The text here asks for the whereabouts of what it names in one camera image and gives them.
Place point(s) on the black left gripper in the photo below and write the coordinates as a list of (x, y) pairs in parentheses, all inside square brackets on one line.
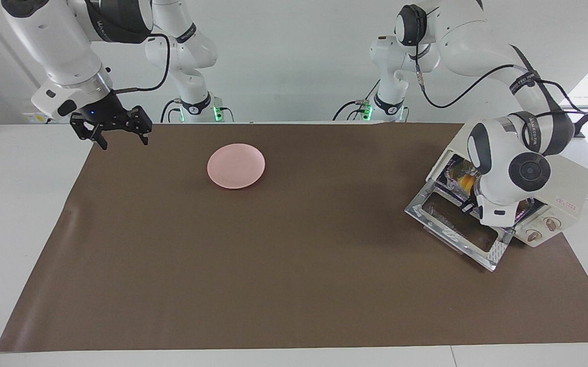
[(471, 208)]

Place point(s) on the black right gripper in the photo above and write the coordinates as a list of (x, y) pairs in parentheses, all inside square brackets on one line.
[(105, 114)]

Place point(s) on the golden ridged bread loaf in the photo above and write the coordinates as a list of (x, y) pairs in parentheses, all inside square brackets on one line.
[(468, 181)]

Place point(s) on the aluminium foil baking tray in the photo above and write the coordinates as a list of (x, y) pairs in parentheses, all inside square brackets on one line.
[(454, 176)]

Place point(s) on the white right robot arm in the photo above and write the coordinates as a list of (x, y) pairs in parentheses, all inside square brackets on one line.
[(54, 41)]

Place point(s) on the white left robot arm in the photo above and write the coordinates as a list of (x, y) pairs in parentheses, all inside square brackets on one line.
[(508, 163)]

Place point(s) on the glass oven door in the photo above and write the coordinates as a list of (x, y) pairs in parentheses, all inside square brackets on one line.
[(429, 216)]

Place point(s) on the beige oven knob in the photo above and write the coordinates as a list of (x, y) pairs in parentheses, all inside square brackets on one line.
[(533, 235), (552, 223)]

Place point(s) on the cream toaster oven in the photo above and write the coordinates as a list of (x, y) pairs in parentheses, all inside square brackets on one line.
[(571, 183)]

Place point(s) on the white power strip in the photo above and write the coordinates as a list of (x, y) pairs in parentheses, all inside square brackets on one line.
[(36, 118)]

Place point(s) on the pink round plate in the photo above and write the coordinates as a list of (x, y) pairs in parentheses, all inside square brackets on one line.
[(236, 165)]

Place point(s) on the brown table mat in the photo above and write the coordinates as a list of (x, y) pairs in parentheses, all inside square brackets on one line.
[(299, 265)]

